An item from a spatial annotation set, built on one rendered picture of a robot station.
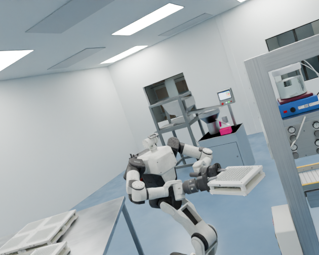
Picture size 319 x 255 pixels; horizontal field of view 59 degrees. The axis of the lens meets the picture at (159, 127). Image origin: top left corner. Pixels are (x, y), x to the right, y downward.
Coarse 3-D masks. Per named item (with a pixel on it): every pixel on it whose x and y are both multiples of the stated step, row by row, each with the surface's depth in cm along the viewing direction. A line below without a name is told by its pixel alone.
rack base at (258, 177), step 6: (258, 174) 167; (264, 174) 166; (252, 180) 161; (258, 180) 161; (246, 186) 156; (252, 186) 156; (210, 192) 168; (216, 192) 165; (222, 192) 162; (228, 192) 159; (234, 192) 156; (240, 192) 153; (246, 192) 151
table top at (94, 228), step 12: (108, 204) 252; (120, 204) 242; (84, 216) 245; (96, 216) 234; (108, 216) 225; (72, 228) 226; (84, 228) 217; (96, 228) 209; (108, 228) 201; (0, 240) 260; (60, 240) 210; (72, 240) 203; (84, 240) 196; (96, 240) 189; (108, 240) 184; (72, 252) 184; (84, 252) 178; (96, 252) 172
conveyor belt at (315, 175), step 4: (304, 172) 183; (308, 172) 181; (312, 172) 179; (316, 172) 177; (300, 176) 179; (304, 176) 177; (308, 176) 175; (312, 176) 174; (316, 176) 172; (304, 180) 172; (308, 180) 170; (312, 180) 169; (316, 180) 167; (316, 188) 159
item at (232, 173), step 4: (232, 168) 175; (236, 168) 172; (240, 168) 170; (244, 168) 168; (248, 168) 166; (228, 172) 171; (232, 172) 169; (236, 172) 166; (240, 172) 165; (244, 172) 162; (224, 176) 167; (228, 176) 165; (232, 176) 163; (236, 176) 160; (240, 176) 159
